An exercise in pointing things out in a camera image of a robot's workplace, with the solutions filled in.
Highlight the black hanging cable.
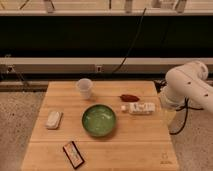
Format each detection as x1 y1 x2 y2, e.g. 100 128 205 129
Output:
111 7 147 74

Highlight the dark red chili pepper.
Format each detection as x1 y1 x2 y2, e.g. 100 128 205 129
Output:
119 94 140 102

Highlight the small dark card box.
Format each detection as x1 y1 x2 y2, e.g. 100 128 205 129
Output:
63 141 85 169

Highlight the green ceramic bowl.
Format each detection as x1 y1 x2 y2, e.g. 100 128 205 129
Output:
82 104 116 137

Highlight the white wall outlet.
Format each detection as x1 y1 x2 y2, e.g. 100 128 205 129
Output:
97 66 102 73

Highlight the white soap bar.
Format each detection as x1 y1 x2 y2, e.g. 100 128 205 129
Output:
45 111 63 130

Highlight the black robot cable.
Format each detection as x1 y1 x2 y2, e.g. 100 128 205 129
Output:
169 97 204 136

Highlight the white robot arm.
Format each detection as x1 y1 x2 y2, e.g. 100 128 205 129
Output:
159 61 213 125

